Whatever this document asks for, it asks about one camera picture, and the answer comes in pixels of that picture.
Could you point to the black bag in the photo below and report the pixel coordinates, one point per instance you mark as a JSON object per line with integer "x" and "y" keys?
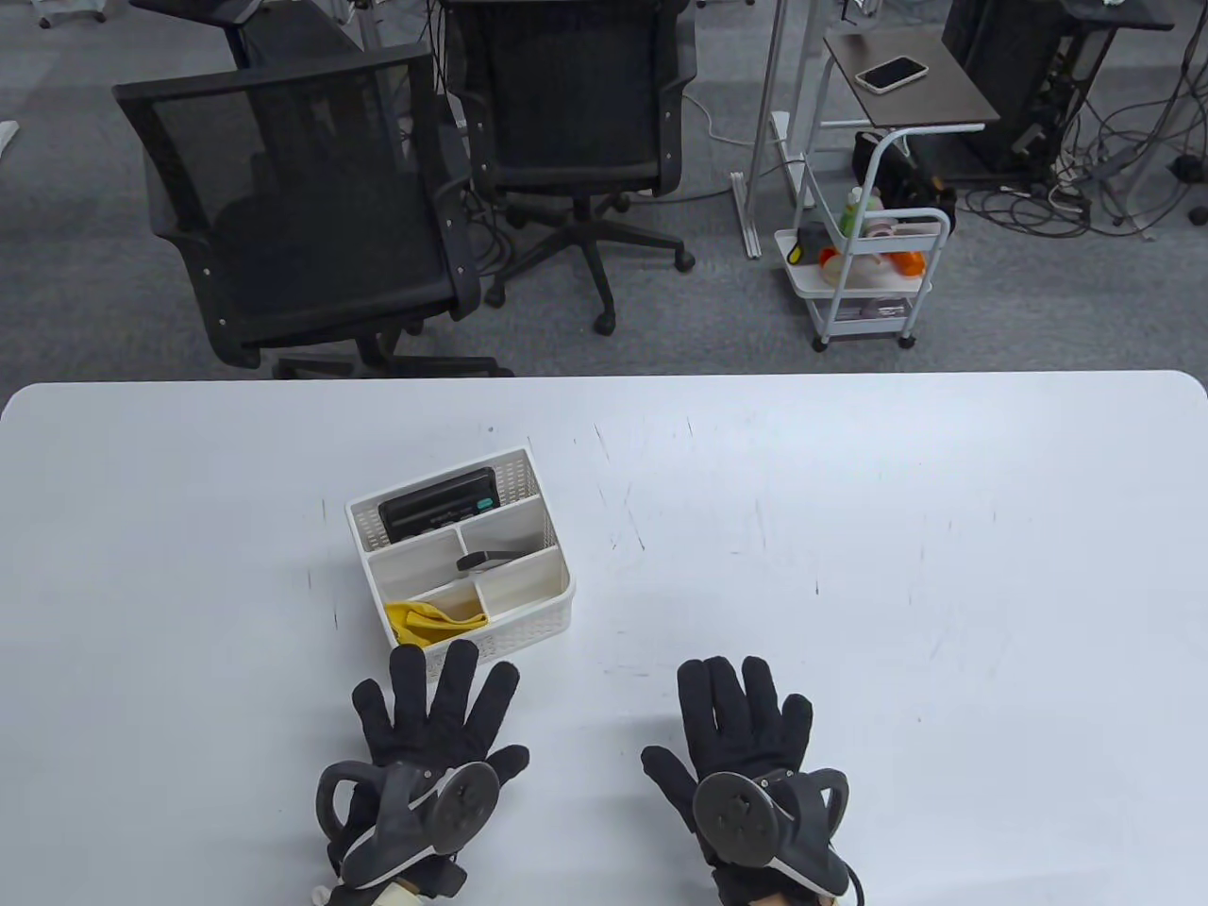
{"x": 911, "y": 179}

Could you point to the white desk leg frame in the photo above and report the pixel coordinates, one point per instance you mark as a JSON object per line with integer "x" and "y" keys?
{"x": 769, "y": 113}

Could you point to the grey controller on glove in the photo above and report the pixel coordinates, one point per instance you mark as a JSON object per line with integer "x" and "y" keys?
{"x": 755, "y": 821}
{"x": 415, "y": 821}

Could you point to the grey controller on left glove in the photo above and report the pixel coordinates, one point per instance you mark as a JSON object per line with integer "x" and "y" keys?
{"x": 415, "y": 821}

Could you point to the person's left middle finger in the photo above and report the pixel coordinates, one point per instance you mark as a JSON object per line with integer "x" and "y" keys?
{"x": 455, "y": 689}

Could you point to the person's left hand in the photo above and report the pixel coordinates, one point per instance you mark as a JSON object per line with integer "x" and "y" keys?
{"x": 415, "y": 727}

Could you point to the smartphone in cream case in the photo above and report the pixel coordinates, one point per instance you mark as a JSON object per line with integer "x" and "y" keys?
{"x": 891, "y": 75}

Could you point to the small black and white gadget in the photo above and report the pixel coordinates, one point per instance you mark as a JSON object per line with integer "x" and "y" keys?
{"x": 486, "y": 561}

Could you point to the person's right little finger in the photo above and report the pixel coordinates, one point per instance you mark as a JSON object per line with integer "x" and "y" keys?
{"x": 796, "y": 731}

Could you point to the green bottle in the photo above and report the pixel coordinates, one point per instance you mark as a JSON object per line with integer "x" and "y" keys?
{"x": 852, "y": 215}

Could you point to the white plastic organizer basket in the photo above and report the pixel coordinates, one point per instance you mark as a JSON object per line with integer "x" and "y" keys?
{"x": 528, "y": 595}

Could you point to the grey controller on right glove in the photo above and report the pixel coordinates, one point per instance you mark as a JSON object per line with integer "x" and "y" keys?
{"x": 755, "y": 821}

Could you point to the person's right hand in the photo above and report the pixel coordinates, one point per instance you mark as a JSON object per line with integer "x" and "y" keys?
{"x": 746, "y": 736}

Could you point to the person's left thumb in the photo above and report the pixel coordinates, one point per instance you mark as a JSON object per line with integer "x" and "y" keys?
{"x": 510, "y": 764}

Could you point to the person's right thumb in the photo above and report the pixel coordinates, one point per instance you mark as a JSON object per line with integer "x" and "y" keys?
{"x": 668, "y": 779}

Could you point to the yellow cloth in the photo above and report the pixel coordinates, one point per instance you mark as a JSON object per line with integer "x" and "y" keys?
{"x": 420, "y": 621}

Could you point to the black rectangular device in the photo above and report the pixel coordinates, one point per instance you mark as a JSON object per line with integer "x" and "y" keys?
{"x": 434, "y": 508}

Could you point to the black mesh office chair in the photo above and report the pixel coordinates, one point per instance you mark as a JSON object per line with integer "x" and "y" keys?
{"x": 576, "y": 104}
{"x": 311, "y": 208}

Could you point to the white rolling utility cart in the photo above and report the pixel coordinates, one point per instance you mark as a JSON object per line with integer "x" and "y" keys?
{"x": 849, "y": 288}

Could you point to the orange item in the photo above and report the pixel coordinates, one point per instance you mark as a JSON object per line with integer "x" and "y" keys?
{"x": 908, "y": 261}

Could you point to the person's right middle finger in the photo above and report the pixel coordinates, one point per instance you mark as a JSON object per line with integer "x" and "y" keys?
{"x": 729, "y": 698}

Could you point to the person's left little finger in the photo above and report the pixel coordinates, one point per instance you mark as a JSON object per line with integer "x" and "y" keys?
{"x": 373, "y": 713}

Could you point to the brown top side table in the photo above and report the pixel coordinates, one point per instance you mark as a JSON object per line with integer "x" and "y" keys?
{"x": 920, "y": 99}

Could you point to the black computer tower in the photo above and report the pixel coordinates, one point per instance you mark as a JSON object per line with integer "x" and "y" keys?
{"x": 1015, "y": 75}

